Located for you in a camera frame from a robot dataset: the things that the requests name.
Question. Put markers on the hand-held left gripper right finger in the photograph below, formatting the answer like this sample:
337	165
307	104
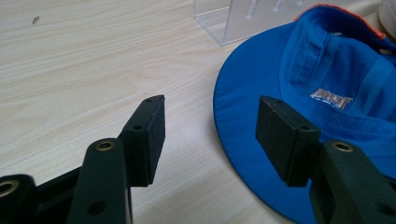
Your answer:
286	140

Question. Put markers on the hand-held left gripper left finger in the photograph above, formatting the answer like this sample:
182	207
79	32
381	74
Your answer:
144	140

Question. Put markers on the blue bucket hat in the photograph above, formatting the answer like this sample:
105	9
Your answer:
249	93

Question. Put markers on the clear acrylic hat stand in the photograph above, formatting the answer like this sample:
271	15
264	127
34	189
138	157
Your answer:
236	21

